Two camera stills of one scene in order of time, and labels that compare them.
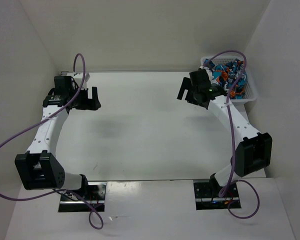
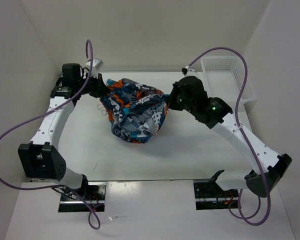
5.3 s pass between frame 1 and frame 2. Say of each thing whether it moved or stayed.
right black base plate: stayed
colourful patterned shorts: moved
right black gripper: moved
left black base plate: stayed
